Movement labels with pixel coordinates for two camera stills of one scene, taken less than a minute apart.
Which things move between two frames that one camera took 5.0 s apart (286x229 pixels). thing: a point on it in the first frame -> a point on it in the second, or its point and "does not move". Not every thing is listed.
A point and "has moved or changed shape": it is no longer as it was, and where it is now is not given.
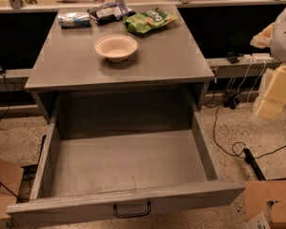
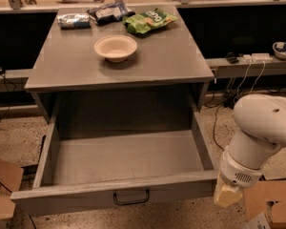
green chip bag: [143, 22] does not move
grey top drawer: [125, 162] has moved or changed shape
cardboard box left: [5, 183] does not move
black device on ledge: [232, 57] does not move
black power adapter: [232, 102] does not move
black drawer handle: [124, 216] -> [131, 202]
